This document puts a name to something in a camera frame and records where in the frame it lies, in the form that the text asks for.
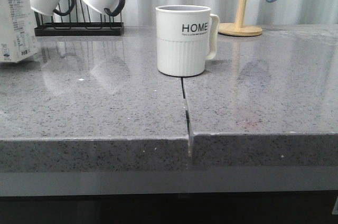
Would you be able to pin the white HOME cup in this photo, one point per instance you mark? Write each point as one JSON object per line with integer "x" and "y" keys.
{"x": 186, "y": 39}

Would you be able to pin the white milk carton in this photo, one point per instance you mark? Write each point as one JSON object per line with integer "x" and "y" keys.
{"x": 18, "y": 40}

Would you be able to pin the wooden mug tree stand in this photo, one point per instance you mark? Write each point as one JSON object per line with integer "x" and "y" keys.
{"x": 238, "y": 28}

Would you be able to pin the black wire mug rack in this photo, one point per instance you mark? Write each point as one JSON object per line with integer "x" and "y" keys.
{"x": 82, "y": 21}

